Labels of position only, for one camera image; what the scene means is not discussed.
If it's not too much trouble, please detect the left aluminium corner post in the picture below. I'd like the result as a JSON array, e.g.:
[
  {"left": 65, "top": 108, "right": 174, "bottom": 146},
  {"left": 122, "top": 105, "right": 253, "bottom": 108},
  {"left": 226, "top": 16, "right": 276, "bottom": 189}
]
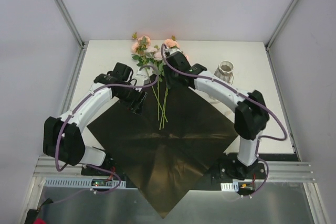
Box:
[{"left": 54, "top": 0, "right": 85, "bottom": 48}]

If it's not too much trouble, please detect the left white cable duct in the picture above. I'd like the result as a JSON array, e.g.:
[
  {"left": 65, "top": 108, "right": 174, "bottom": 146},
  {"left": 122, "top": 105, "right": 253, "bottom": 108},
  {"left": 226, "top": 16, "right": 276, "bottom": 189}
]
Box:
[{"left": 45, "top": 178, "right": 126, "bottom": 189}]

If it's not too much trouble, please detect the aluminium corner post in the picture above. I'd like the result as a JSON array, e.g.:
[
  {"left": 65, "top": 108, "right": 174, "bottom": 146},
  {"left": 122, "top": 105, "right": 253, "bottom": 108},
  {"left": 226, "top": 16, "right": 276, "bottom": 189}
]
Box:
[
  {"left": 54, "top": 0, "right": 85, "bottom": 48},
  {"left": 264, "top": 0, "right": 318, "bottom": 50}
]

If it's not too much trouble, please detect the black and red strap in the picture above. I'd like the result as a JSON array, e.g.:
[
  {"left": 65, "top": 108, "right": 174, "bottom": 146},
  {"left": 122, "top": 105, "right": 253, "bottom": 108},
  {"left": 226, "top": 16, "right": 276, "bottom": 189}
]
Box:
[{"left": 19, "top": 198, "right": 54, "bottom": 224}]

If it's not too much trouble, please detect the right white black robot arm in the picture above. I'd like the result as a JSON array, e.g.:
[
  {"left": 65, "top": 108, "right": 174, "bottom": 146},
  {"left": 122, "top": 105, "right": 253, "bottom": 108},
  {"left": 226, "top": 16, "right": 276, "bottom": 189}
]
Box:
[{"left": 161, "top": 50, "right": 269, "bottom": 180}]

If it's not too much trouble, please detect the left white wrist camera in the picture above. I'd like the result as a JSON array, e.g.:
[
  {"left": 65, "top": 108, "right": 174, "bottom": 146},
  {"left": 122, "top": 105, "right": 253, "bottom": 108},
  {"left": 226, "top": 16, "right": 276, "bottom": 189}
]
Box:
[{"left": 135, "top": 68, "right": 150, "bottom": 81}]

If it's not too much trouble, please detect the black wrapping paper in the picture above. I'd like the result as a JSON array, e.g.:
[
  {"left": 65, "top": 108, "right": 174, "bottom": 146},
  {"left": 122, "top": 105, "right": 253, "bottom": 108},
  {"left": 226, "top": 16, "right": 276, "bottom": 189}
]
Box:
[{"left": 88, "top": 86, "right": 237, "bottom": 217}]

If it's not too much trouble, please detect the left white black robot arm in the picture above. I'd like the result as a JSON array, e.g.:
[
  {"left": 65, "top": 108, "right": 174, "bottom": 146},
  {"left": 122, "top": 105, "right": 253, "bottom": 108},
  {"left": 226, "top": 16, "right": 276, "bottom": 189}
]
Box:
[{"left": 43, "top": 62, "right": 150, "bottom": 176}]

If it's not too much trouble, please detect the white ribbed ceramic vase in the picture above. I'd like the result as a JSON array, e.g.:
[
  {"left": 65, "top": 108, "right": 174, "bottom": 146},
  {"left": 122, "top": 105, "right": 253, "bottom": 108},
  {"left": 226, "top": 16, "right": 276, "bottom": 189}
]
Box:
[{"left": 214, "top": 61, "right": 234, "bottom": 84}]

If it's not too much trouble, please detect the right white cable duct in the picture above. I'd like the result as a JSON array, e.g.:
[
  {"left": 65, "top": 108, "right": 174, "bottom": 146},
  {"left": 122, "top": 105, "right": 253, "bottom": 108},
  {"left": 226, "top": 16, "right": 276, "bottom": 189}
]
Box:
[{"left": 220, "top": 182, "right": 239, "bottom": 192}]

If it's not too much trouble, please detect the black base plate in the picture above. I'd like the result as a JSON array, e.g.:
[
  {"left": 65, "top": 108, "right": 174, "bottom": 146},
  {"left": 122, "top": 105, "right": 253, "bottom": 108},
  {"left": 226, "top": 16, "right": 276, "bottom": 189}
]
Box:
[{"left": 80, "top": 153, "right": 267, "bottom": 191}]

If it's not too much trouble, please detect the cream ribbon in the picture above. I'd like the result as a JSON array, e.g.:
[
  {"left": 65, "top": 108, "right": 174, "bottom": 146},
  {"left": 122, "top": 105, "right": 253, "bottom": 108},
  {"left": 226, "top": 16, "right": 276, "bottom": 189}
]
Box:
[{"left": 207, "top": 96, "right": 233, "bottom": 116}]

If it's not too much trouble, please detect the right aluminium corner post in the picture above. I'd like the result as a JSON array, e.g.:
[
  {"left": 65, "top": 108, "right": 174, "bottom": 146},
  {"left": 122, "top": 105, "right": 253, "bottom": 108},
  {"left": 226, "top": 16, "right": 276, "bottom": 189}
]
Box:
[{"left": 264, "top": 0, "right": 318, "bottom": 50}]

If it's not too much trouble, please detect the artificial rose stem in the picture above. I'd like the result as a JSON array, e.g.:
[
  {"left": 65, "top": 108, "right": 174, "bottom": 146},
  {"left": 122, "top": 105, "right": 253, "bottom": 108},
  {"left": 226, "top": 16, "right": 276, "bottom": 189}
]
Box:
[
  {"left": 159, "top": 36, "right": 181, "bottom": 130},
  {"left": 146, "top": 44, "right": 169, "bottom": 121},
  {"left": 131, "top": 32, "right": 169, "bottom": 130}
]

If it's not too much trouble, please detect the white cable duct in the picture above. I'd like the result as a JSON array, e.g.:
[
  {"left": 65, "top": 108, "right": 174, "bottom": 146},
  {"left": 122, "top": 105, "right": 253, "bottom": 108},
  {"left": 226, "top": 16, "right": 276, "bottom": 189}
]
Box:
[
  {"left": 45, "top": 178, "right": 126, "bottom": 189},
  {"left": 220, "top": 182, "right": 239, "bottom": 192}
]

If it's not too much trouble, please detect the aluminium frame rail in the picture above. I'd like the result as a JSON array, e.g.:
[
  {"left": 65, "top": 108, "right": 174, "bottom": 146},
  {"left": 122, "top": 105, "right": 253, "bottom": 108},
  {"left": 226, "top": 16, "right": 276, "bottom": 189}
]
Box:
[{"left": 33, "top": 156, "right": 317, "bottom": 183}]

